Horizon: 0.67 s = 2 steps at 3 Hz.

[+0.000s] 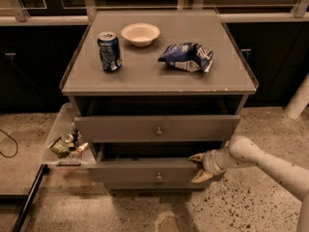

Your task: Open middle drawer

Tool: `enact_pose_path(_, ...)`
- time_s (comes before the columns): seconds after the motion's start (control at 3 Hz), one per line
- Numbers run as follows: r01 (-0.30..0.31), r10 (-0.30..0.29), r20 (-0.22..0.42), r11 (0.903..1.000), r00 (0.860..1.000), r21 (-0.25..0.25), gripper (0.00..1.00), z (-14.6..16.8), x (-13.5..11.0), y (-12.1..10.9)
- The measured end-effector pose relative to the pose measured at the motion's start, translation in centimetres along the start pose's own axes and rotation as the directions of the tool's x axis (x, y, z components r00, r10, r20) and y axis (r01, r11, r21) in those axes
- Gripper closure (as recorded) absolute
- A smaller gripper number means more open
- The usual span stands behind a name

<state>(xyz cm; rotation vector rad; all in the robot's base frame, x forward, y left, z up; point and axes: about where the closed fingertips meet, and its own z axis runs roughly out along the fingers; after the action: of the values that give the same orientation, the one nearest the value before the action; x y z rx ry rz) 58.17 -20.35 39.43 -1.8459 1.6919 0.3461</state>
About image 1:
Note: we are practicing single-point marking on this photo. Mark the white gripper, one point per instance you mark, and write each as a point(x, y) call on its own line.
point(210, 163)

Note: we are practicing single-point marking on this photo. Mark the white post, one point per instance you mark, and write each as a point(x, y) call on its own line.
point(299, 101)

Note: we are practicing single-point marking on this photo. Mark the grey drawer cabinet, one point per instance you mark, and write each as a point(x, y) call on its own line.
point(145, 87)

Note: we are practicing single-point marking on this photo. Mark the blue soda can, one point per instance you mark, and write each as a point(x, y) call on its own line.
point(109, 51)

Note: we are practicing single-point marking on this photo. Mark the white paper bowl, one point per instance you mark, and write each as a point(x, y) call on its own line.
point(140, 34)

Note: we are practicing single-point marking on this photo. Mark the blue chip bag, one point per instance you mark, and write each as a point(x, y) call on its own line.
point(190, 57)

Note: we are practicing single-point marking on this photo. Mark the black floor rail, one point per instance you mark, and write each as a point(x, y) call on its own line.
point(29, 198)

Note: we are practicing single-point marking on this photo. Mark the grey top drawer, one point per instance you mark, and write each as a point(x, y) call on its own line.
point(157, 128)

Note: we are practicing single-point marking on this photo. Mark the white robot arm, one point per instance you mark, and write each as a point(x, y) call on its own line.
point(240, 152)

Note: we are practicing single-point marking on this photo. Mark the green packet in bin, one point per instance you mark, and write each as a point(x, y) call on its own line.
point(60, 149)

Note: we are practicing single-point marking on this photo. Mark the clear plastic bin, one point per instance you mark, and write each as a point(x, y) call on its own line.
point(82, 153)

